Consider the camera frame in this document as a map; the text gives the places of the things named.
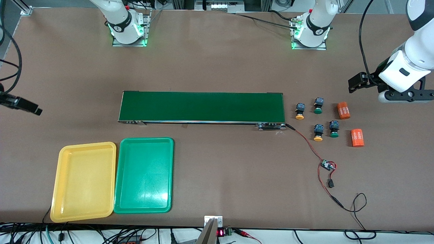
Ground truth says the yellow plastic tray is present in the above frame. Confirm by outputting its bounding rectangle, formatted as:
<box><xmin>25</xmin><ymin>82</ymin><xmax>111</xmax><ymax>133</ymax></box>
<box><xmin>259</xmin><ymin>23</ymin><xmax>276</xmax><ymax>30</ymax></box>
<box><xmin>50</xmin><ymin>142</ymin><xmax>117</xmax><ymax>223</ymax></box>

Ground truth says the thin black looped cable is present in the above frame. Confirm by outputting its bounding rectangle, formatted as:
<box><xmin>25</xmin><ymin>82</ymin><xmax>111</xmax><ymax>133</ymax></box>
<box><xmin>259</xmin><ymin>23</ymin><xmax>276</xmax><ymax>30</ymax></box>
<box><xmin>342</xmin><ymin>193</ymin><xmax>377</xmax><ymax>239</ymax></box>

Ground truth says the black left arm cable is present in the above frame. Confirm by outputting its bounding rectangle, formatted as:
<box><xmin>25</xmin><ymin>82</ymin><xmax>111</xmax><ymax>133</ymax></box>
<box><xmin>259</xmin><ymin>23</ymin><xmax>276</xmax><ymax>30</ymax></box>
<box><xmin>359</xmin><ymin>0</ymin><xmax>382</xmax><ymax>85</ymax></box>

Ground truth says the green conveyor belt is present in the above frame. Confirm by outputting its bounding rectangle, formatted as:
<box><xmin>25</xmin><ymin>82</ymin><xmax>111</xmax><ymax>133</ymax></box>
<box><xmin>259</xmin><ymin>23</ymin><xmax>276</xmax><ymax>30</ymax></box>
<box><xmin>118</xmin><ymin>91</ymin><xmax>287</xmax><ymax>131</ymax></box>

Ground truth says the black cable on table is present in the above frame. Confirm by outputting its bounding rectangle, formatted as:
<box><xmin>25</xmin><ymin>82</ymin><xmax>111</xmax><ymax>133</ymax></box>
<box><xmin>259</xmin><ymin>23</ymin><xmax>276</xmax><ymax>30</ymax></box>
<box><xmin>234</xmin><ymin>10</ymin><xmax>299</xmax><ymax>30</ymax></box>

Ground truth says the aluminium frame profile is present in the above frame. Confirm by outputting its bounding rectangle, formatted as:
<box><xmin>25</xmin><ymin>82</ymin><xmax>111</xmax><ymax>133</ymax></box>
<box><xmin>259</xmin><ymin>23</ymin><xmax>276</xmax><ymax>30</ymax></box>
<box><xmin>12</xmin><ymin>0</ymin><xmax>33</xmax><ymax>16</ymax></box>

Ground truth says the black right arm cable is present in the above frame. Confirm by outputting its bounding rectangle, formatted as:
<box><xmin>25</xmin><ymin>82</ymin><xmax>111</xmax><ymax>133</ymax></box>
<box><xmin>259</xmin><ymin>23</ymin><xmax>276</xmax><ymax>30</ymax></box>
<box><xmin>0</xmin><ymin>0</ymin><xmax>23</xmax><ymax>93</ymax></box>

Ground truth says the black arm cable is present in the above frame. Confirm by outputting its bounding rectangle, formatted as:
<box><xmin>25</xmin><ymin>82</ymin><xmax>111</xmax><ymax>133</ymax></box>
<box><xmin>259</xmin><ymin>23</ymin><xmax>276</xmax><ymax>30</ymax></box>
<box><xmin>0</xmin><ymin>0</ymin><xmax>23</xmax><ymax>93</ymax></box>
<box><xmin>359</xmin><ymin>0</ymin><xmax>382</xmax><ymax>85</ymax></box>

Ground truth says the red clip lead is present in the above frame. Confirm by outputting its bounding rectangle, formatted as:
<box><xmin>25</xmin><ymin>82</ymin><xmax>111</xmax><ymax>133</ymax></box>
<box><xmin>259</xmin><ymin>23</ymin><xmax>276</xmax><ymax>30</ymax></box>
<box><xmin>234</xmin><ymin>229</ymin><xmax>262</xmax><ymax>244</ymax></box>

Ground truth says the silver camera stand bracket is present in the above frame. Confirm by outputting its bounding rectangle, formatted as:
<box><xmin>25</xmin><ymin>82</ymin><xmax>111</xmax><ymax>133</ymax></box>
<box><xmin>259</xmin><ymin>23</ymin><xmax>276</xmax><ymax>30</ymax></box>
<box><xmin>197</xmin><ymin>216</ymin><xmax>224</xmax><ymax>244</ymax></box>

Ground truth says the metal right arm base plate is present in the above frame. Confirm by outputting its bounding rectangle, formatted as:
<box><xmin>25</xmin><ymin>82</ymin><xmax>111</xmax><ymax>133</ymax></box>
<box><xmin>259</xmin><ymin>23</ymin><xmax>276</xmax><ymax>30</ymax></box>
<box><xmin>112</xmin><ymin>9</ymin><xmax>152</xmax><ymax>47</ymax></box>

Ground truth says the orange 4680 cylinder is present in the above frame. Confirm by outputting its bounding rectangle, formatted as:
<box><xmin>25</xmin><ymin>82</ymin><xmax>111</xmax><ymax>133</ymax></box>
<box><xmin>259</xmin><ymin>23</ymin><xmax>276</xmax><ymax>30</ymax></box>
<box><xmin>351</xmin><ymin>128</ymin><xmax>365</xmax><ymax>147</ymax></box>
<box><xmin>337</xmin><ymin>102</ymin><xmax>351</xmax><ymax>120</ymax></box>

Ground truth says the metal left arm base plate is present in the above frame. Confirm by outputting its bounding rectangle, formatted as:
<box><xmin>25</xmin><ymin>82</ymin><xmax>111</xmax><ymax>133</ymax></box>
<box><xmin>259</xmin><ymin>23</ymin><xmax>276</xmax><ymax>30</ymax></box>
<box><xmin>291</xmin><ymin>17</ymin><xmax>328</xmax><ymax>50</ymax></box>

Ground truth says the red and black wire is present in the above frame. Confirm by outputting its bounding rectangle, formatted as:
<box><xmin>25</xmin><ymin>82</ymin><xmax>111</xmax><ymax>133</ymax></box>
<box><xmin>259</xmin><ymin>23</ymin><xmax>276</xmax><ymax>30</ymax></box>
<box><xmin>286</xmin><ymin>123</ymin><xmax>344</xmax><ymax>209</ymax></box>

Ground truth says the silver control box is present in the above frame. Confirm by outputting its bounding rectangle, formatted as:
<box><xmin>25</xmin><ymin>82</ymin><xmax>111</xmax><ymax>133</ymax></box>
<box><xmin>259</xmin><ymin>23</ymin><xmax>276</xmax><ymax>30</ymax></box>
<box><xmin>194</xmin><ymin>0</ymin><xmax>245</xmax><ymax>13</ymax></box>

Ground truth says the green plastic tray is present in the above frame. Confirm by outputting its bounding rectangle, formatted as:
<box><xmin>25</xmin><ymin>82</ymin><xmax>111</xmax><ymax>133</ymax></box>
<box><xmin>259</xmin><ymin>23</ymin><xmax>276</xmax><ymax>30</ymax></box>
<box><xmin>114</xmin><ymin>137</ymin><xmax>174</xmax><ymax>214</ymax></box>

